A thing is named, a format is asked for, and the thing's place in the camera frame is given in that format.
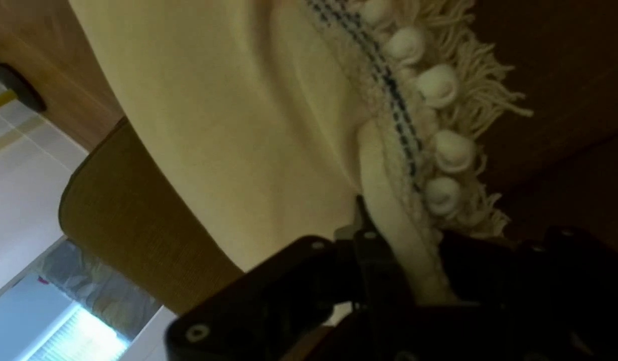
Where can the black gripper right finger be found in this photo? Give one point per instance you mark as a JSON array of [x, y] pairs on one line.
[[556, 302]]

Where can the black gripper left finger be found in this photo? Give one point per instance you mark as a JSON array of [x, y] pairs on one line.
[[269, 293]]

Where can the white tasselled pillow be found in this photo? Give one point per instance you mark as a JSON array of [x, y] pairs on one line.
[[242, 133]]

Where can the brown fabric sofa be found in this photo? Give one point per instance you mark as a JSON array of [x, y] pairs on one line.
[[135, 222]]

